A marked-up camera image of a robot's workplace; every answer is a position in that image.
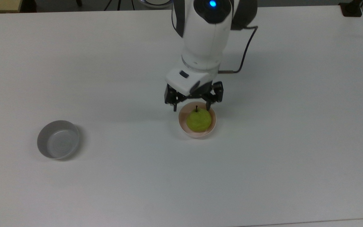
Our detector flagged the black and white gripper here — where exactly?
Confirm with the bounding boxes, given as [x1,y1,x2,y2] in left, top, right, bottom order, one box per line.
[164,64,224,112]

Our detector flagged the green pear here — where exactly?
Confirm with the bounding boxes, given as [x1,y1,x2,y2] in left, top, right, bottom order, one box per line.
[186,106,212,133]

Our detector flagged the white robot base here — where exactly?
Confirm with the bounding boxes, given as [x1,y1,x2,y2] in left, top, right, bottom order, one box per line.
[137,0,173,9]

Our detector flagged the pink bowl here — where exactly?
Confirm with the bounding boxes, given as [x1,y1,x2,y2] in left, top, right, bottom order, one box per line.
[178,101,217,139]

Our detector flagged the grey bowl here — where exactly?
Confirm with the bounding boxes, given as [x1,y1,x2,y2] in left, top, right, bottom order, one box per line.
[37,120,80,160]

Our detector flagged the black tripod legs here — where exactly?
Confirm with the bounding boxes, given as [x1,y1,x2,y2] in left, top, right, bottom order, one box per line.
[104,0,135,11]

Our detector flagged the black table clamp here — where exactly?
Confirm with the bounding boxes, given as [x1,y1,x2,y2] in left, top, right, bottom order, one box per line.
[339,0,363,17]

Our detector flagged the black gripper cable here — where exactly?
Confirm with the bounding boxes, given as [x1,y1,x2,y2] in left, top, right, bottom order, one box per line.
[217,26,259,75]

